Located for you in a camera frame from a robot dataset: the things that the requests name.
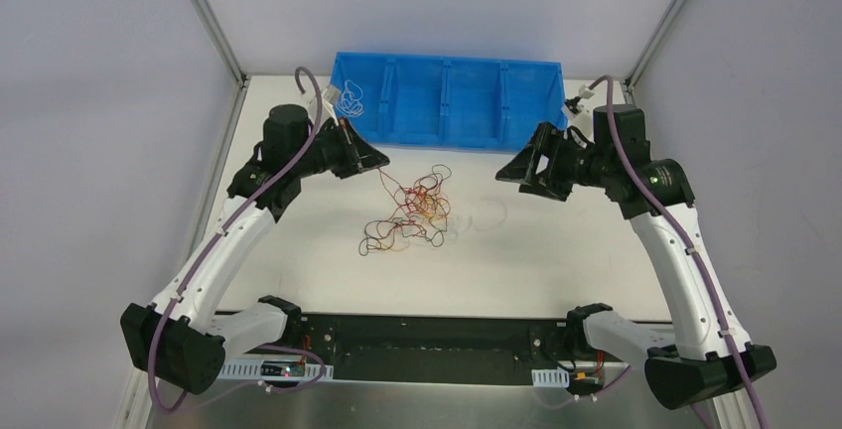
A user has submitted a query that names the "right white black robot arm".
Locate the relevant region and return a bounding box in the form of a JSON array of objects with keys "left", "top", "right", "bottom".
[{"left": 496, "top": 105, "right": 776, "bottom": 410}]

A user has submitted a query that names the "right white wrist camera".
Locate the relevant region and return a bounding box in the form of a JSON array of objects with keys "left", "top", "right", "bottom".
[{"left": 564, "top": 84, "right": 595, "bottom": 127}]

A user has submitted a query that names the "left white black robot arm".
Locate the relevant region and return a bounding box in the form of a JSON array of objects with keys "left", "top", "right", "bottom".
[{"left": 120, "top": 104, "right": 389, "bottom": 394}]

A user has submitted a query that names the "white slotted cable duct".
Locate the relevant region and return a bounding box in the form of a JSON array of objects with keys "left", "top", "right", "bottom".
[
  {"left": 531, "top": 367, "right": 570, "bottom": 388},
  {"left": 217, "top": 357, "right": 334, "bottom": 382}
]

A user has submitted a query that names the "left white slotted cable duct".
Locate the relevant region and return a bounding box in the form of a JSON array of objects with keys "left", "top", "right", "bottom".
[{"left": 217, "top": 357, "right": 334, "bottom": 382}]

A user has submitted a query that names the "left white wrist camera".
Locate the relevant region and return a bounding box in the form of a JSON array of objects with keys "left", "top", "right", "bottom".
[{"left": 321, "top": 83, "right": 342, "bottom": 123}]

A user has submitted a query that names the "right white slotted cable duct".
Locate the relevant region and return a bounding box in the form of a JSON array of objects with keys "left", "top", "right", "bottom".
[{"left": 531, "top": 367, "right": 570, "bottom": 388}]

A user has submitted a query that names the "white wire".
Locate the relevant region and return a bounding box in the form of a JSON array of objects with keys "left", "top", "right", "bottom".
[
  {"left": 454, "top": 197, "right": 509, "bottom": 235},
  {"left": 335, "top": 78, "right": 367, "bottom": 119}
]

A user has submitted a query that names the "red orange wire bundle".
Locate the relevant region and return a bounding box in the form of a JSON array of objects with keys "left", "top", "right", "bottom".
[{"left": 357, "top": 164, "right": 455, "bottom": 257}]

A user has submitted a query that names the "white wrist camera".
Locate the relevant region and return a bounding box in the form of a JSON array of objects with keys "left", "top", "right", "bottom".
[
  {"left": 564, "top": 84, "right": 595, "bottom": 127},
  {"left": 321, "top": 83, "right": 342, "bottom": 123}
]

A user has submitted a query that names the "blue four-compartment plastic bin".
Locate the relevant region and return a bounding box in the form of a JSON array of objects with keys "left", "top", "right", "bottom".
[{"left": 331, "top": 52, "right": 568, "bottom": 152}]

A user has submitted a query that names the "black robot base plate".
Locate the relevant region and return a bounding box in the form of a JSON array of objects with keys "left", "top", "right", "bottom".
[{"left": 239, "top": 294, "right": 627, "bottom": 388}]

